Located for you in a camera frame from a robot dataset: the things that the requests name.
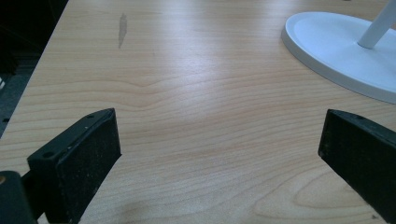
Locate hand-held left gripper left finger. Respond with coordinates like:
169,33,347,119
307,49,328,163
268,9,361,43
27,107,122,224

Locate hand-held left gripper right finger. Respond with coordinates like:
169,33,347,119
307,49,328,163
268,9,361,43
318,108,396,224

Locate white hook rack stand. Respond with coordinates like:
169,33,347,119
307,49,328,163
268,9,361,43
280,0,396,105

